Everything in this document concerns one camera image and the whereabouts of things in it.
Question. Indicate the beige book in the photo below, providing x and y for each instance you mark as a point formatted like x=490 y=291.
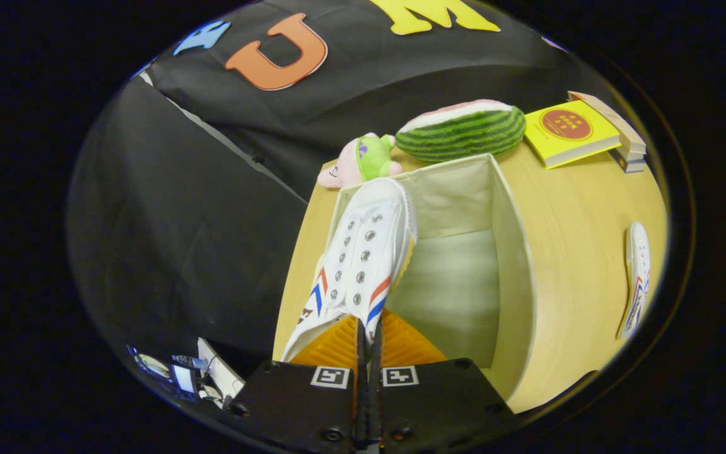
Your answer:
x=615 y=123

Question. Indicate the yellow book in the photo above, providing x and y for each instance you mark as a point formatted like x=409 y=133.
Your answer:
x=568 y=132

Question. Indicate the watermelon slice plush toy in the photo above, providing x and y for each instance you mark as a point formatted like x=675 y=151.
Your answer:
x=464 y=135

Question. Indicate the black backdrop cloth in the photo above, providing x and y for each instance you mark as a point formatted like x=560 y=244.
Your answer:
x=199 y=208

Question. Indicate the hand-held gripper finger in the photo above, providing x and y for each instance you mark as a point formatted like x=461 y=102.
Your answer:
x=361 y=403
x=376 y=403

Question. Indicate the cream fabric storage box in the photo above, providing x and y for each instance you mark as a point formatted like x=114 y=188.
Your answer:
x=451 y=290

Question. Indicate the white sheet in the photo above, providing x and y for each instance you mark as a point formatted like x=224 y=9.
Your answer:
x=221 y=372

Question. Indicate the white canvas shoe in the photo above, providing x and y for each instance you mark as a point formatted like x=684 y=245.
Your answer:
x=637 y=277
x=363 y=239

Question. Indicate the pink star plush toy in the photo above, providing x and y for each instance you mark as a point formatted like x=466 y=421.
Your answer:
x=363 y=161

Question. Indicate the dark blue book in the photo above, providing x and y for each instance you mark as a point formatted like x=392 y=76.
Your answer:
x=629 y=162

